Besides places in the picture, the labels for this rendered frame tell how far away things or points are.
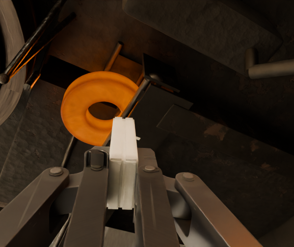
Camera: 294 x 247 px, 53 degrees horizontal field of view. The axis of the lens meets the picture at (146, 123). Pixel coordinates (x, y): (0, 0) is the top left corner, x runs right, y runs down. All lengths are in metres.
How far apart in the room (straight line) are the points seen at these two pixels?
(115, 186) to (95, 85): 0.37
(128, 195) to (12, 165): 0.67
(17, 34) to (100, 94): 0.16
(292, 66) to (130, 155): 0.31
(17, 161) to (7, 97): 0.29
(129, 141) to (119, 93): 0.35
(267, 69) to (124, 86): 0.23
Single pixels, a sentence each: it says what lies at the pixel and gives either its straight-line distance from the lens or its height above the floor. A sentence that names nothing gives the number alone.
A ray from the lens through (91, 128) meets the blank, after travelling 0.57.
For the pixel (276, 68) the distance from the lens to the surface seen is 0.44.
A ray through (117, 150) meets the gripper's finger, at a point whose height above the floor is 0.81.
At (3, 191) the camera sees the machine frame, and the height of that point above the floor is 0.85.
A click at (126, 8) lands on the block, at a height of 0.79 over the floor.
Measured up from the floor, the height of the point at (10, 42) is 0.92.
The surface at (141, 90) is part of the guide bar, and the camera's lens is 0.49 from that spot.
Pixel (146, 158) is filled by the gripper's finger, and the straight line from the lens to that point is 0.17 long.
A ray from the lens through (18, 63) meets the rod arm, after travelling 0.42.
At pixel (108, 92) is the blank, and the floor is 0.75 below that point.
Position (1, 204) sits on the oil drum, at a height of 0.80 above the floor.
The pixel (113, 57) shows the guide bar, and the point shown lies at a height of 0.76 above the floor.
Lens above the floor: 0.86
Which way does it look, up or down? 21 degrees down
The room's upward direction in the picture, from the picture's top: 69 degrees counter-clockwise
